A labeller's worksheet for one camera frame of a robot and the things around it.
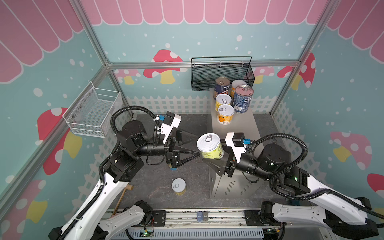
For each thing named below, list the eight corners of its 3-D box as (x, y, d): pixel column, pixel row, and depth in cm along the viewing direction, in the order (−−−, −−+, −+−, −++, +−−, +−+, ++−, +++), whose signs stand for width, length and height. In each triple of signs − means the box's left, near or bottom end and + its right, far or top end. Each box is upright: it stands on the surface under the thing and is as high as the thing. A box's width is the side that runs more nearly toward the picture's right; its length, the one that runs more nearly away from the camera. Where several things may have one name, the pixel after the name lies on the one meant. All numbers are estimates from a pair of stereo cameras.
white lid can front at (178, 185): (172, 195, 83) (170, 192, 78) (173, 181, 88) (172, 177, 83) (185, 195, 83) (185, 192, 78) (186, 181, 88) (185, 177, 83)
